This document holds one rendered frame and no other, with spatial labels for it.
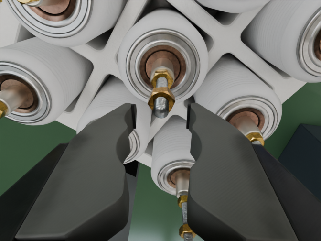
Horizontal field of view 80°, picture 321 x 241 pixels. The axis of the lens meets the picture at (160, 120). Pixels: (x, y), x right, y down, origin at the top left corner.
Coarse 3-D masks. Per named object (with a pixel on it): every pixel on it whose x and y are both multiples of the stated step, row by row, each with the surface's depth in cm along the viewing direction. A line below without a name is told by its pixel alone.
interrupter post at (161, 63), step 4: (156, 60) 19; (160, 60) 18; (164, 60) 18; (168, 60) 19; (156, 64) 18; (160, 64) 17; (164, 64) 17; (168, 64) 18; (172, 64) 20; (152, 68) 18; (156, 68) 17; (160, 68) 17; (164, 68) 17; (168, 68) 17; (172, 68) 18; (152, 72) 17; (172, 72) 17; (152, 76) 17; (172, 76) 17; (172, 84) 18
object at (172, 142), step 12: (168, 120) 34; (180, 120) 33; (168, 132) 31; (180, 132) 30; (156, 144) 31; (168, 144) 29; (180, 144) 28; (156, 156) 29; (168, 156) 27; (180, 156) 26; (192, 156) 27; (156, 168) 28; (156, 180) 29
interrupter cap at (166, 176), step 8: (176, 160) 27; (184, 160) 26; (192, 160) 27; (168, 168) 27; (176, 168) 27; (184, 168) 27; (160, 176) 28; (168, 176) 28; (160, 184) 29; (168, 184) 29; (168, 192) 30
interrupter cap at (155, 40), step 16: (160, 32) 18; (176, 32) 18; (144, 48) 18; (160, 48) 19; (176, 48) 18; (192, 48) 18; (128, 64) 19; (144, 64) 19; (176, 64) 20; (192, 64) 19; (128, 80) 20; (144, 80) 20; (176, 80) 20; (192, 80) 20; (144, 96) 21; (176, 96) 21
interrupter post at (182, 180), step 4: (176, 176) 28; (180, 176) 28; (184, 176) 27; (188, 176) 28; (176, 180) 28; (180, 180) 27; (184, 180) 27; (188, 180) 27; (176, 184) 27; (180, 184) 26; (184, 184) 26; (188, 184) 27; (176, 188) 27; (180, 188) 26; (184, 188) 26; (176, 192) 26; (180, 192) 26; (184, 192) 26; (176, 196) 26
